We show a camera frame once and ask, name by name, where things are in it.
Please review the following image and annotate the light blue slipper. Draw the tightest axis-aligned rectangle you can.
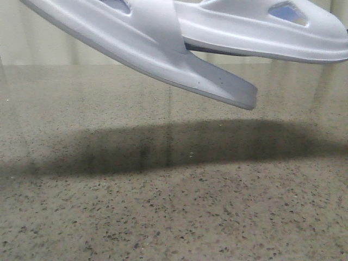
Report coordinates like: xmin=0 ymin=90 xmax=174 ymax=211
xmin=25 ymin=1 xmax=257 ymax=110
xmin=174 ymin=1 xmax=347 ymax=64

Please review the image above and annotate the beige background curtain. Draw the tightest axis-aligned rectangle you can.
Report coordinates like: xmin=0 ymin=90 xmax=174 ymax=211
xmin=0 ymin=0 xmax=348 ymax=66

